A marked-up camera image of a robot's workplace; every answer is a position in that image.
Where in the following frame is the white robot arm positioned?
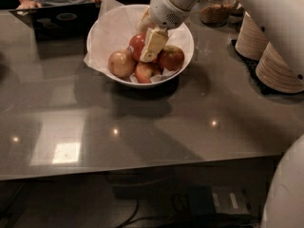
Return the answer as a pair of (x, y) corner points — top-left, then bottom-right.
(139, 0), (304, 228)

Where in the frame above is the white ceramic bowl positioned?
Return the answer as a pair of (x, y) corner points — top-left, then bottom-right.
(86, 4), (195, 89)

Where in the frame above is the paper plate stack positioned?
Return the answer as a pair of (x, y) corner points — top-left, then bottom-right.
(256, 43), (304, 94)
(236, 12), (269, 61)

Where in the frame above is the black mat under plates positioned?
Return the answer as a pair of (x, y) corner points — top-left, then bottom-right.
(231, 39), (303, 95)

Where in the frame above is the paper plate stack front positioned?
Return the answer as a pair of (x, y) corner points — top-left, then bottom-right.
(256, 43), (304, 94)

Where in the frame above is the black laptop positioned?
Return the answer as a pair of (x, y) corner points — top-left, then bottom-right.
(9, 2), (101, 39)

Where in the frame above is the red apple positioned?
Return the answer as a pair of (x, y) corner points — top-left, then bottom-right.
(158, 46), (184, 71)
(128, 33), (157, 63)

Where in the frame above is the paper plate stack back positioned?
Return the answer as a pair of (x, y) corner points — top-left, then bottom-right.
(236, 12), (269, 61)

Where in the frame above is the black cable on floor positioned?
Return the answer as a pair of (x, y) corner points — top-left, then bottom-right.
(115, 182), (264, 228)

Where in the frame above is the white paper bowl liner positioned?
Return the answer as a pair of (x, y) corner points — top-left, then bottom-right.
(83, 0), (191, 85)

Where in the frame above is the glass jar with nuts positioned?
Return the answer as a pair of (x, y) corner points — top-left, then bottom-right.
(199, 0), (237, 27)

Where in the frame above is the yellowish apple left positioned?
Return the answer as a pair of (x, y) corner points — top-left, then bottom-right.
(108, 49), (137, 79)

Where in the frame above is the dark box on floor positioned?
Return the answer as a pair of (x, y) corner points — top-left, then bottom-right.
(188, 186), (252, 216)

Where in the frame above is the red-yellow apple front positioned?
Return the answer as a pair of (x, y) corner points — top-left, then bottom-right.
(135, 62), (162, 84)

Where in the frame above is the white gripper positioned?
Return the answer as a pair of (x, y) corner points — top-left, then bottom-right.
(136, 0), (190, 63)

